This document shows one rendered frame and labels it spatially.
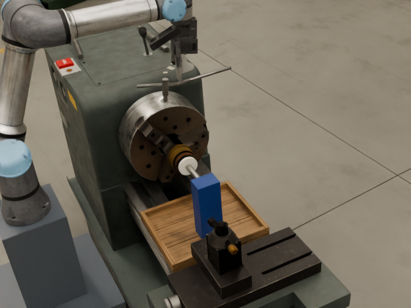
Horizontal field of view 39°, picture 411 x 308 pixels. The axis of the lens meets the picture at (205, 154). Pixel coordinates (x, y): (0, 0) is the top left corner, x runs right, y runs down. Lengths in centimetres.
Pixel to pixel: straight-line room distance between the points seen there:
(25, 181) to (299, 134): 262
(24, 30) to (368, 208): 239
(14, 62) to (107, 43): 81
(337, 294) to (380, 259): 145
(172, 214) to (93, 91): 53
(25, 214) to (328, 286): 93
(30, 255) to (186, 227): 53
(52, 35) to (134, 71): 68
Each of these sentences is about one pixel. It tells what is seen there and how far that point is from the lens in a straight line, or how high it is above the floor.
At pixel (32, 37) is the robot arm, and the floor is 165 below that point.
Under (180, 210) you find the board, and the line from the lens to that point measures 213.
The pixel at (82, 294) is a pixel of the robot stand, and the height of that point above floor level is 76.
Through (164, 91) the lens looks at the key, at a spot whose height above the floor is 128.
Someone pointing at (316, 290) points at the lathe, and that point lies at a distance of 179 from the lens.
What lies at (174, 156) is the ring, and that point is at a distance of 201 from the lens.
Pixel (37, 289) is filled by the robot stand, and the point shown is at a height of 86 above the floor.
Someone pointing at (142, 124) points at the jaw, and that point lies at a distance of 204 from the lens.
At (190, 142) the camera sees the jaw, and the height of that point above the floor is 111.
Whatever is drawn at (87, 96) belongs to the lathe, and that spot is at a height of 125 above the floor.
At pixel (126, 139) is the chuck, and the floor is 113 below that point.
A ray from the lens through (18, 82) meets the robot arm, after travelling 182.
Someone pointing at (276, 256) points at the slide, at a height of 97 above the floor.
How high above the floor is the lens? 226
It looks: 35 degrees down
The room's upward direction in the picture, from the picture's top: 5 degrees counter-clockwise
